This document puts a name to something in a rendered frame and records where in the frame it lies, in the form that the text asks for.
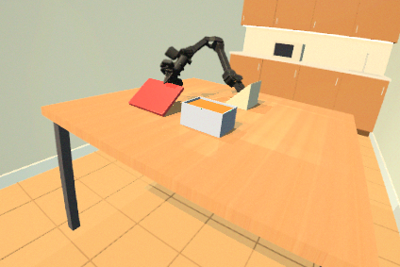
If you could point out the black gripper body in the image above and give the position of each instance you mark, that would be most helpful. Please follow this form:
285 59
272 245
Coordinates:
177 67

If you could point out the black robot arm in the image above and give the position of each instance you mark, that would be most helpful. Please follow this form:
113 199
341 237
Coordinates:
231 78

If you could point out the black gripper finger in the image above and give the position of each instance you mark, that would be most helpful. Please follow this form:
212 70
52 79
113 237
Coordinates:
172 80
168 75

